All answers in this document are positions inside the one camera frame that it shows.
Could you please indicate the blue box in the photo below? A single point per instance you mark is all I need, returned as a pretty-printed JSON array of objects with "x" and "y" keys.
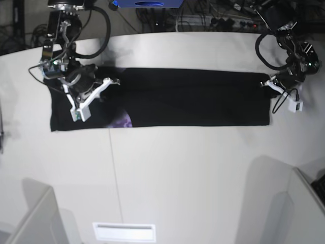
[{"x": 149, "y": 3}]

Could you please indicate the black T-shirt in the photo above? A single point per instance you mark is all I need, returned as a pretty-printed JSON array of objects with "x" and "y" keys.
[{"x": 150, "y": 97}]

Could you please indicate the white divider panel left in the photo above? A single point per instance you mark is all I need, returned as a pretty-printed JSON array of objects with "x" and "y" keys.
[{"x": 42, "y": 223}]

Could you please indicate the white divider panel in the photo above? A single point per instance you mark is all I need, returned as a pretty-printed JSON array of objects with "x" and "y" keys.
[
  {"x": 308, "y": 219},
  {"x": 42, "y": 223}
]

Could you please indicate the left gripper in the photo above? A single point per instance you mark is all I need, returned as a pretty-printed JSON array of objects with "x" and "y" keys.
[{"x": 283, "y": 80}]

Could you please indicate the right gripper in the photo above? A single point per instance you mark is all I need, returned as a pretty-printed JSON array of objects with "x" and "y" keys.
[{"x": 82, "y": 82}]

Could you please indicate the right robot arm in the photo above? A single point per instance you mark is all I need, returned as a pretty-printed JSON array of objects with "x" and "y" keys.
[{"x": 59, "y": 64}]

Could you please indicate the black keyboard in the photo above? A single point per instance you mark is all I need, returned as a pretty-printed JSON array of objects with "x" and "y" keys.
[{"x": 319, "y": 188}]

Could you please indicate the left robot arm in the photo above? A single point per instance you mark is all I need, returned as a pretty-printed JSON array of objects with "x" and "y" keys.
[{"x": 280, "y": 20}]

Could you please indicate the white divider panel right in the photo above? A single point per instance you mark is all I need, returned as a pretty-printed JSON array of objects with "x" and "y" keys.
[{"x": 308, "y": 219}]

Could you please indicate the white label plate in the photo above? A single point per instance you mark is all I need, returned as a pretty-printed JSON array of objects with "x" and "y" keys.
[{"x": 125, "y": 232}]

